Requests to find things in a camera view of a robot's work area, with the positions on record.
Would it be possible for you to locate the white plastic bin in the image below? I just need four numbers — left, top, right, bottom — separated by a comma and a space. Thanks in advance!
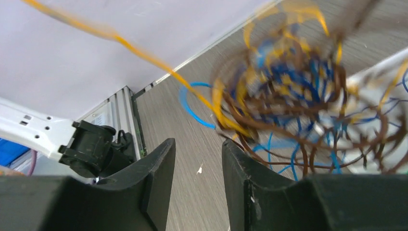
315, 49, 408, 174

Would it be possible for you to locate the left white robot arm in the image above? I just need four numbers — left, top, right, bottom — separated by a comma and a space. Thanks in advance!
0, 95, 141, 182

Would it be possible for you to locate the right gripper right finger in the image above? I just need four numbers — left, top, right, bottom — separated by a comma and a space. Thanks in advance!
222, 139, 408, 231

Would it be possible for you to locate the yellow wire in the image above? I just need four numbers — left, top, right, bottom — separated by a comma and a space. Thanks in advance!
22, 0, 253, 138

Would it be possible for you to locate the aluminium frame rail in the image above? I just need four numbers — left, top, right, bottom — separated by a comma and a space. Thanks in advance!
80, 86, 147, 160

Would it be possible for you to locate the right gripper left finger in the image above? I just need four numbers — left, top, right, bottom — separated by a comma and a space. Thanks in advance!
0, 138, 176, 231

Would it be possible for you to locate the coloured wire bundle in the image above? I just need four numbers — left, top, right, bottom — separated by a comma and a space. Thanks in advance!
178, 0, 408, 182

